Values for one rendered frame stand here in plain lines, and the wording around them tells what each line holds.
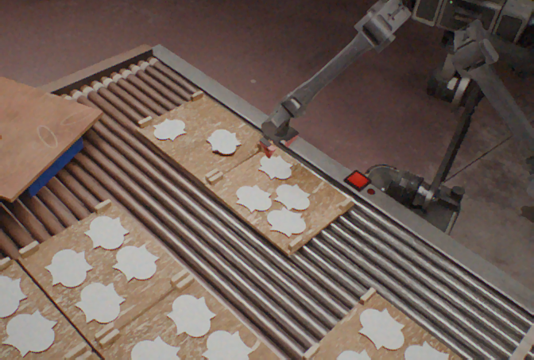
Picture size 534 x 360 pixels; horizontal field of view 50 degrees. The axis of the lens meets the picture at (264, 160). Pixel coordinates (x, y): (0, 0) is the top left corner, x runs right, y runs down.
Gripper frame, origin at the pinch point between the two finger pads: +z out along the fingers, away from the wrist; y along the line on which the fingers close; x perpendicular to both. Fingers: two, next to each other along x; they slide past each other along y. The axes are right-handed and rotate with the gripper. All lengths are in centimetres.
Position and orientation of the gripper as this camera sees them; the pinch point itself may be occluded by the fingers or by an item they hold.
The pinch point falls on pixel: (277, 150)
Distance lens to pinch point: 208.8
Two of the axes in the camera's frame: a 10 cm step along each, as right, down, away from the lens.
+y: 7.1, -4.4, 5.4
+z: -0.8, 7.2, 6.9
